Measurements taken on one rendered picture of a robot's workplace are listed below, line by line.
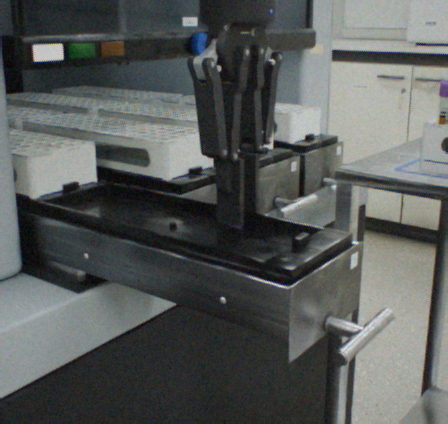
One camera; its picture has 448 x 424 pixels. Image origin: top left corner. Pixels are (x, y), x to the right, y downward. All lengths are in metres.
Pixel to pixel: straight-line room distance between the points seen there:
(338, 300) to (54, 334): 0.29
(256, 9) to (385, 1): 3.10
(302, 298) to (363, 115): 2.55
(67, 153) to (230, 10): 0.28
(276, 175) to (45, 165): 0.36
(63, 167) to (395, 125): 2.36
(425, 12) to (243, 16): 2.37
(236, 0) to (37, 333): 0.37
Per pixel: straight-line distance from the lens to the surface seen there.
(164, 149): 0.79
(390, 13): 3.67
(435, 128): 0.86
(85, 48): 0.72
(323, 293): 0.56
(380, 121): 3.02
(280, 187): 0.95
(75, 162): 0.78
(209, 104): 0.59
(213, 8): 0.60
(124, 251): 0.62
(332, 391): 0.99
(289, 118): 1.03
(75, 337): 0.69
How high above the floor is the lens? 1.01
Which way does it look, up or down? 16 degrees down
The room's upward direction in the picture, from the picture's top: straight up
